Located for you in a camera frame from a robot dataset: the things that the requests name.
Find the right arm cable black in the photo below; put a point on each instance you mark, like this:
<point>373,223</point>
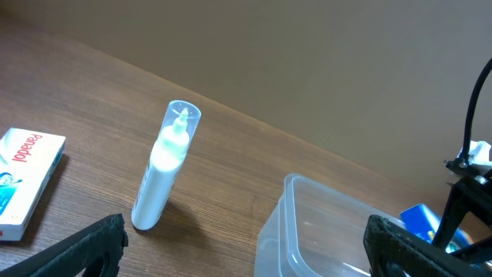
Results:
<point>464,155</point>

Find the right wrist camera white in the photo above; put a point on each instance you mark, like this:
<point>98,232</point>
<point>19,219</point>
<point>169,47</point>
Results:
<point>478,157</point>

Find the white Panadol box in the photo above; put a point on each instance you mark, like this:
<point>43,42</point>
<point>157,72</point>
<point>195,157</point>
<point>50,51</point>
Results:
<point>28,161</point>

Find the blue VapoDrops box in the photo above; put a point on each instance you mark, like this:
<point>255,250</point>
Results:
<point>423,223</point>

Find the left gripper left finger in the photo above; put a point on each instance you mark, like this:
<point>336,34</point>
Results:
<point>94,251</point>

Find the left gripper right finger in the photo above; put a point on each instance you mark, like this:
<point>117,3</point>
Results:
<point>392,251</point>

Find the white spray bottle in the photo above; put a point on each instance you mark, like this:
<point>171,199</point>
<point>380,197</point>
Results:
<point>166,159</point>

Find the clear plastic container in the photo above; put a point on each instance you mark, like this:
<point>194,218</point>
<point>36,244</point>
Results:
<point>313,231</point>

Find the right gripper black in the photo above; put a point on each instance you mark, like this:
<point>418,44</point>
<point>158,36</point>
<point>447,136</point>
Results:
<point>471,193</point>

